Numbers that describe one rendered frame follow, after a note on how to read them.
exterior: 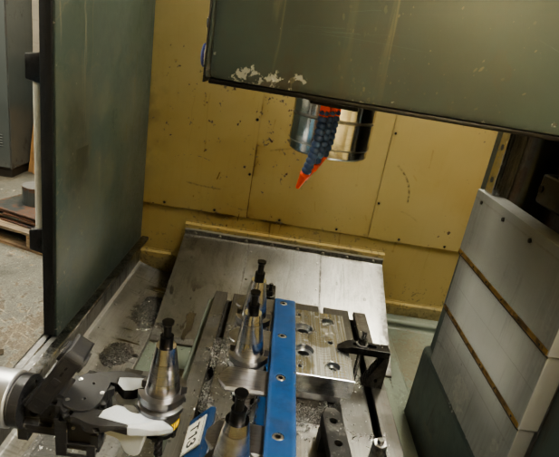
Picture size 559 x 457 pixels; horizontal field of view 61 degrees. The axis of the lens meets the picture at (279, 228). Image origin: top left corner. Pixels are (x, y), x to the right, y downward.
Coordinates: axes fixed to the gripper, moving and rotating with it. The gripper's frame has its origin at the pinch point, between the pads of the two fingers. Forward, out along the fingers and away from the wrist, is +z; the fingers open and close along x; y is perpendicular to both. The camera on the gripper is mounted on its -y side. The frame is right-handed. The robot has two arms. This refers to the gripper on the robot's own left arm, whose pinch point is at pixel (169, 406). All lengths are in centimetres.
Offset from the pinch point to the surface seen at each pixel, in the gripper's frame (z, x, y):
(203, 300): -12, -112, 49
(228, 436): 8.8, 12.2, -8.4
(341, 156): 21, -37, -29
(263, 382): 12.1, -5.4, -1.7
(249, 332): 9.1, -9.5, -6.9
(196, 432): 1.1, -22.0, 25.6
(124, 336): -36, -90, 55
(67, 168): -45, -71, -9
